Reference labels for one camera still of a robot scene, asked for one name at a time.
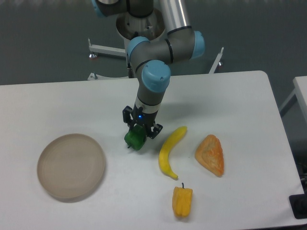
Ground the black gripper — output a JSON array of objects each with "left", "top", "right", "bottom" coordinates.
[{"left": 122, "top": 104, "right": 163, "bottom": 139}]

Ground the green bell pepper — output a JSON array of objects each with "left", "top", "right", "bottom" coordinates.
[{"left": 124, "top": 125, "right": 146, "bottom": 150}]

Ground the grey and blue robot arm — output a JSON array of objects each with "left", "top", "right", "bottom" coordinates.
[{"left": 92, "top": 0, "right": 205, "bottom": 140}]

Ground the yellow bell pepper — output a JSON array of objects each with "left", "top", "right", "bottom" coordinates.
[{"left": 172, "top": 183, "right": 193, "bottom": 218}]

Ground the yellow banana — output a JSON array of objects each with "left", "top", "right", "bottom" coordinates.
[{"left": 158, "top": 126, "right": 188, "bottom": 180}]

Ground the orange triangular pastry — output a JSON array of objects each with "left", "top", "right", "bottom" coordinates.
[{"left": 195, "top": 134, "right": 224, "bottom": 177}]

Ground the beige round plate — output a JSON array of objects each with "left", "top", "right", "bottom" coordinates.
[{"left": 36, "top": 133, "right": 106, "bottom": 203}]

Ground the white side table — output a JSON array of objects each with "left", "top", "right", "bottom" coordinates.
[{"left": 279, "top": 76, "right": 307, "bottom": 121}]

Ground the black device at table edge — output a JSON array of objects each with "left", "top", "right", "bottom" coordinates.
[{"left": 289, "top": 194, "right": 307, "bottom": 219}]

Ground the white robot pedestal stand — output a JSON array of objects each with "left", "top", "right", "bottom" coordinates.
[{"left": 86, "top": 9, "right": 225, "bottom": 81}]

